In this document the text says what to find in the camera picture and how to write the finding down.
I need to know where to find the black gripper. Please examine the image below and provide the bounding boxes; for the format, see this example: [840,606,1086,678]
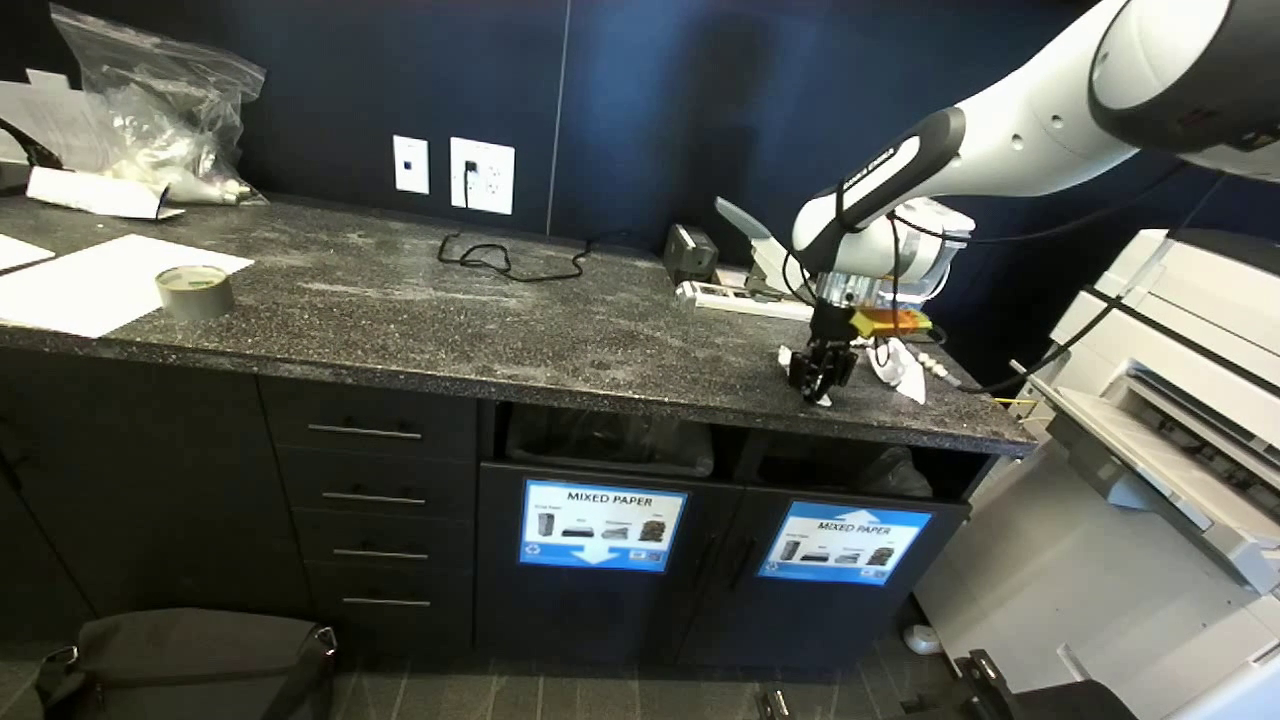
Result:
[775,299,864,411]

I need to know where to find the white crumpled paper ball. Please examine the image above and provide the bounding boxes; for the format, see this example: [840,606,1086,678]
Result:
[864,333,930,409]

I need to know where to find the black bin with liner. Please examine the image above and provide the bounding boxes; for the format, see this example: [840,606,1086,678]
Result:
[501,400,719,478]

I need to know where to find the dark bin cabinet door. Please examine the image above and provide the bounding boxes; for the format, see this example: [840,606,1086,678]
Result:
[476,454,730,664]
[702,474,973,676]

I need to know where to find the beige paper scrap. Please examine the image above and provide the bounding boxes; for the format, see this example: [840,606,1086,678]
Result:
[671,271,818,328]

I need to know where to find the blue sign with up arrow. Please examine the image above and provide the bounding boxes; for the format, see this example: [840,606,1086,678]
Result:
[757,494,934,592]

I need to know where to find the small black desk device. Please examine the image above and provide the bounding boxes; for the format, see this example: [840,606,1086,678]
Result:
[659,220,722,278]

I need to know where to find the blue sign with down arrow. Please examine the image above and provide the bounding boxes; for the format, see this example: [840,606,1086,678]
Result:
[516,474,690,580]

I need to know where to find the black wheeled base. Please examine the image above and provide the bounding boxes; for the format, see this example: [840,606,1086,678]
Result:
[930,649,1137,720]

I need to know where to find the white office printer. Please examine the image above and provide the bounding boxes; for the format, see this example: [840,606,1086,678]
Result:
[914,224,1280,720]

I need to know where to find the large white outlet plate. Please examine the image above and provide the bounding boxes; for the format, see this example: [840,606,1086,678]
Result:
[447,132,520,220]

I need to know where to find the beige masking tape roll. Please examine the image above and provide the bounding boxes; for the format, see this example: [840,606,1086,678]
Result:
[152,261,239,318]

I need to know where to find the dark counter cabinet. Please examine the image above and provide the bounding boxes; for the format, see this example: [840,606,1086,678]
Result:
[0,333,994,676]

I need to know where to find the black bag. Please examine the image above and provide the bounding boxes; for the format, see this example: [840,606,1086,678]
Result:
[34,606,344,720]

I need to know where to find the clear plastic bag with contents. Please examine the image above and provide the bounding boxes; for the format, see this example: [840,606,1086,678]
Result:
[48,4,270,212]

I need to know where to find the large white paper sheet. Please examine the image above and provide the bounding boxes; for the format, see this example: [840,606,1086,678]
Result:
[0,230,255,342]

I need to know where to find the white booklet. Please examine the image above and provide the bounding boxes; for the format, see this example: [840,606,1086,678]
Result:
[24,158,191,224]

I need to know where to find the gold flange adapter ring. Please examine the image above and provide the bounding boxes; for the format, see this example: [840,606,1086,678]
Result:
[850,299,934,339]

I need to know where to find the thin black loose cable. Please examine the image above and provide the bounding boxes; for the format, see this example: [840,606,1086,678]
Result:
[436,228,597,288]

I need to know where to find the dark drawer with silver handle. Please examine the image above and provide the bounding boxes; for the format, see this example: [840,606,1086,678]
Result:
[259,374,480,465]
[293,571,476,644]
[285,518,480,580]
[270,454,480,527]

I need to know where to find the small white wall plate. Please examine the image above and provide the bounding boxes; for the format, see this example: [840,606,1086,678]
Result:
[387,132,436,200]

